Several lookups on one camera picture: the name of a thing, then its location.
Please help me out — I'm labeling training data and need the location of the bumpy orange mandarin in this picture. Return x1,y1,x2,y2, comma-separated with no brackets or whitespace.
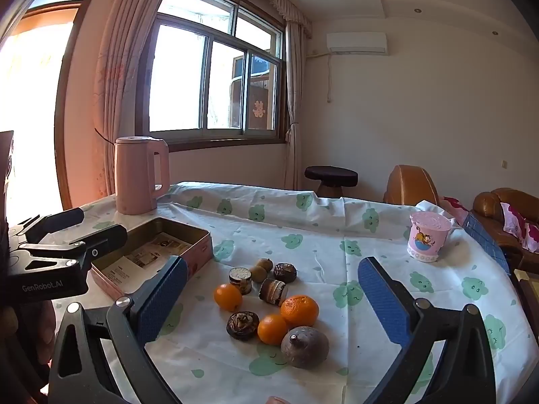
280,295,320,329

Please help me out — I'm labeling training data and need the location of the smooth small orange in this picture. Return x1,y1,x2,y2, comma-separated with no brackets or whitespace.
258,313,289,346
213,283,244,312

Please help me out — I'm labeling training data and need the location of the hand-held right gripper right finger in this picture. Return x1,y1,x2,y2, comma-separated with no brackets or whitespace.
358,256,498,404

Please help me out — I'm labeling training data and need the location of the printed paper leaflet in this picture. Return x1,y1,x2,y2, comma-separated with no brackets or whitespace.
103,232,192,289

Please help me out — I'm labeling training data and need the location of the wooden door frame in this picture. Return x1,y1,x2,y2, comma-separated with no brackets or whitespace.
54,0,111,211

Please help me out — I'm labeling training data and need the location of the white air conditioner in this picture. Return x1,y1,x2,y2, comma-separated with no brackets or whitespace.
326,32,388,56

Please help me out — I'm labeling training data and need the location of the wide pink curtain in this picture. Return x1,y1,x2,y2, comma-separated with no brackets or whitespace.
93,0,180,203

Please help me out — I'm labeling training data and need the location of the blue plaid cloth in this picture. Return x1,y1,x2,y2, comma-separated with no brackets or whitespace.
461,211,512,276

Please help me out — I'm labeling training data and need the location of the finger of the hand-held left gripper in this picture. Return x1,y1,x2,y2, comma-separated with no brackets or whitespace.
23,207,86,245
9,224,128,278

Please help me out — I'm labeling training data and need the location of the large grey-brown round fruit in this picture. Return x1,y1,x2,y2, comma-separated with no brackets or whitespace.
280,326,330,369

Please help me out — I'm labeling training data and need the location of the brown leather sofa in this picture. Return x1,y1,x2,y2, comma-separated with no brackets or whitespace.
472,188,539,270

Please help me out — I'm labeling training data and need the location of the pink floral cushion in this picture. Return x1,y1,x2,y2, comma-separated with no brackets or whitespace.
500,202,527,236
440,196,470,226
522,221,539,255

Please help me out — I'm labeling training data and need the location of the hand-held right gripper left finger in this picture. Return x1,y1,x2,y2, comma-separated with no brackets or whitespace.
47,255,189,404

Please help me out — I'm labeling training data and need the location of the pink cartoon cup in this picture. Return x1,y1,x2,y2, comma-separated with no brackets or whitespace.
407,212,463,263

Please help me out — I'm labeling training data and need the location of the brown leather armchair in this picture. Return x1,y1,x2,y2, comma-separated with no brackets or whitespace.
383,164,441,207

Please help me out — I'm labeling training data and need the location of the pink electric kettle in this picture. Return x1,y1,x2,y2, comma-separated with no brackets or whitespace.
115,136,171,215

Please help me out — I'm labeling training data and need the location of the sliding glass window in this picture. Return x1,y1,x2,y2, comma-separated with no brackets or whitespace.
135,0,289,152

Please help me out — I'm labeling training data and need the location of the dark brown water chestnut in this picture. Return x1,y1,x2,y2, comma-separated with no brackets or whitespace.
226,311,260,341
273,263,298,283

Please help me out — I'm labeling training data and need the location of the pink metal tin box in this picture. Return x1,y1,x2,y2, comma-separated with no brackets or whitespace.
90,217,213,299

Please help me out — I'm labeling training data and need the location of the dark round stool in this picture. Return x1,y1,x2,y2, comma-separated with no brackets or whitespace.
304,166,358,198

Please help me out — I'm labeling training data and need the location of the air conditioner pipe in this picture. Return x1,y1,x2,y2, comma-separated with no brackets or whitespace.
307,50,334,104

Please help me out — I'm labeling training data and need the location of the narrow pink curtain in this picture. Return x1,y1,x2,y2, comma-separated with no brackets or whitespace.
284,21,308,192

